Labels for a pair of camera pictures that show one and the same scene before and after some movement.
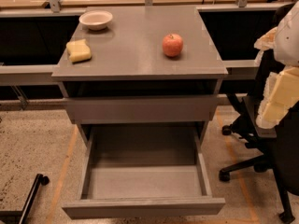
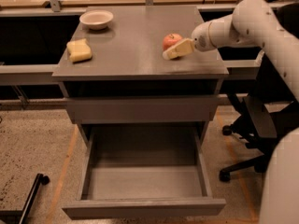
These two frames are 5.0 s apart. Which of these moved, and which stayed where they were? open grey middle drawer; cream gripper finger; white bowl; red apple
Moved: cream gripper finger
Stayed: open grey middle drawer; red apple; white bowl
